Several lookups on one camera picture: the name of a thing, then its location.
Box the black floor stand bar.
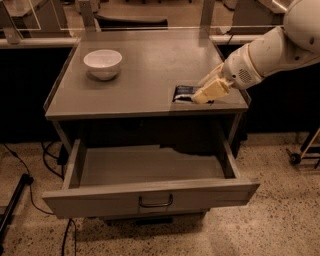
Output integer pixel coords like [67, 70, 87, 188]
[0, 174, 33, 238]

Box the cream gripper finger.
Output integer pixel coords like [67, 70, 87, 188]
[198, 63, 223, 86]
[192, 78, 232, 104]

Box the black cable under drawer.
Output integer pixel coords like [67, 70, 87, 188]
[60, 218, 78, 256]

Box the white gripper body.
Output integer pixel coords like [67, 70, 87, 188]
[222, 44, 263, 90]

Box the metal drawer handle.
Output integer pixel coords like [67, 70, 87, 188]
[138, 194, 174, 208]

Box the open grey top drawer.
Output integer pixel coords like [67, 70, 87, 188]
[42, 140, 259, 219]

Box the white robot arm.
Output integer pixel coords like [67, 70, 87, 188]
[192, 0, 320, 104]

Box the grey cabinet table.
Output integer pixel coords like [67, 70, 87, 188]
[45, 29, 249, 149]

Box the black floor cable left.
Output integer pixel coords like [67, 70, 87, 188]
[1, 143, 56, 216]

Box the white ceramic bowl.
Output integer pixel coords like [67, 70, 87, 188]
[83, 49, 122, 80]

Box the dark blue rxbar wrapper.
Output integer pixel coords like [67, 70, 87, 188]
[173, 85, 212, 104]

